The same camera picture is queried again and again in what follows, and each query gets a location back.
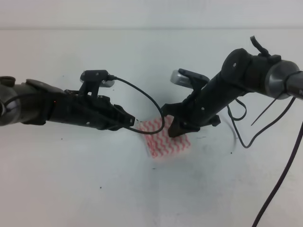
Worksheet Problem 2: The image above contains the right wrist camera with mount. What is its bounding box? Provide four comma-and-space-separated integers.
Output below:
170, 69, 210, 92

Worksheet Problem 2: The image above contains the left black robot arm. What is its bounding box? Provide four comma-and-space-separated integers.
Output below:
0, 77, 135, 131

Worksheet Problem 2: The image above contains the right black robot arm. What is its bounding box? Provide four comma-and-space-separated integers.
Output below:
162, 36, 303, 138

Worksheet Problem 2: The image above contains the pink white wavy striped towel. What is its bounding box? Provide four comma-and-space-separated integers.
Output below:
139, 115, 191, 162

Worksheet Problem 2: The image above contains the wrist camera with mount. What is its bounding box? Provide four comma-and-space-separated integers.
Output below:
79, 70, 115, 98
170, 69, 210, 92

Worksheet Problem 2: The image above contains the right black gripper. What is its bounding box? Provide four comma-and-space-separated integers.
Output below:
160, 78, 222, 138

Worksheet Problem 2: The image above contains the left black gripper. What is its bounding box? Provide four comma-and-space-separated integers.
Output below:
47, 90, 135, 131

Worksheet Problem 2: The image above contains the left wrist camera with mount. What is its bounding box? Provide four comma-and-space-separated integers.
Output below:
79, 70, 115, 98

